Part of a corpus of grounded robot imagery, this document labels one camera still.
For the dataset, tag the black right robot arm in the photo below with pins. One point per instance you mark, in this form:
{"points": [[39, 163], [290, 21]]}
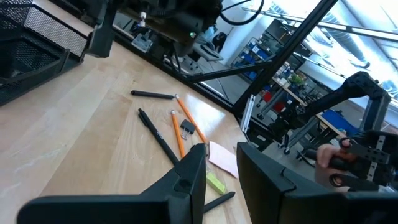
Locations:
{"points": [[174, 21]]}

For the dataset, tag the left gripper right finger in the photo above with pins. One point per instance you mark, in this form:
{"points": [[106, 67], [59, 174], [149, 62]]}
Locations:
{"points": [[264, 193]]}

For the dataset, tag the green sticky note pad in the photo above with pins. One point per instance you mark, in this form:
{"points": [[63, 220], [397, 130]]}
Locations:
{"points": [[216, 183]]}

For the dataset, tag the black binder clip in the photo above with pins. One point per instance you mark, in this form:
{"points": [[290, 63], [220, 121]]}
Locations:
{"points": [[187, 127]]}

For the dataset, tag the pink sticky note pad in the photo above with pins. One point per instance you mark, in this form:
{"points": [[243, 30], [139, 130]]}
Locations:
{"points": [[224, 158]]}

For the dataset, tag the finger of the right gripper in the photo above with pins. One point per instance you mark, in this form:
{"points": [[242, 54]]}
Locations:
{"points": [[102, 34]]}

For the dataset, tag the black mesh desk organizer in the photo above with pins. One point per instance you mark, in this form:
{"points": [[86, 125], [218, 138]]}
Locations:
{"points": [[31, 62]]}

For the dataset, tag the thick black marker pen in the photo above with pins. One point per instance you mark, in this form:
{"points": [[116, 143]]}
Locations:
{"points": [[219, 202]]}

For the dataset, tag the shelf with blue bins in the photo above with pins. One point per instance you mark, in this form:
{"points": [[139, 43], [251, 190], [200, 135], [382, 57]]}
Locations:
{"points": [[258, 53]]}

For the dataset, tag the black clip pen white print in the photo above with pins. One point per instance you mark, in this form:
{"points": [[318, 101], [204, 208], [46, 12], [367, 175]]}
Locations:
{"points": [[158, 137]]}

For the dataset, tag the plain black pen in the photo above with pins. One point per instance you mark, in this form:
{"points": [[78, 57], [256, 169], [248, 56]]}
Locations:
{"points": [[152, 94]]}

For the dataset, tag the silver aluminium extrusion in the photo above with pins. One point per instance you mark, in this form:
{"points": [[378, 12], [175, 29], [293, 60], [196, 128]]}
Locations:
{"points": [[247, 112]]}

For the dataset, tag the person's hand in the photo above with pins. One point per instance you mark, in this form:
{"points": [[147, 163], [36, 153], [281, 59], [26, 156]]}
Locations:
{"points": [[325, 155]]}

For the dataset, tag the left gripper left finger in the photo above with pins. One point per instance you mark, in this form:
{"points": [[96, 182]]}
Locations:
{"points": [[186, 193]]}

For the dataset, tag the orange pencil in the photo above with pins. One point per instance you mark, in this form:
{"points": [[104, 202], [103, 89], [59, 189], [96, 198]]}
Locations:
{"points": [[178, 133], [191, 119]]}

